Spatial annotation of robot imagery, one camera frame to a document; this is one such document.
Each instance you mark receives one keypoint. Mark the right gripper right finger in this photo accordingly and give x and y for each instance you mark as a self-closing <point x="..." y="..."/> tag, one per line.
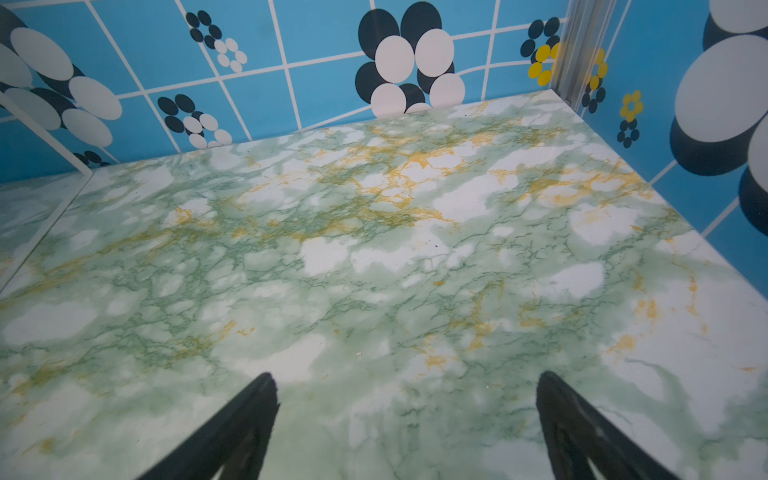
<point x="582" y="443"/>

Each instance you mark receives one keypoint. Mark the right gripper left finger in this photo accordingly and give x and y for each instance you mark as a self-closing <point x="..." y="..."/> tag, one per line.
<point x="232" y="444"/>

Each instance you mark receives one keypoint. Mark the right aluminium corner post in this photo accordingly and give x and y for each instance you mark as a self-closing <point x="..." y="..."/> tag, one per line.
<point x="584" y="30"/>

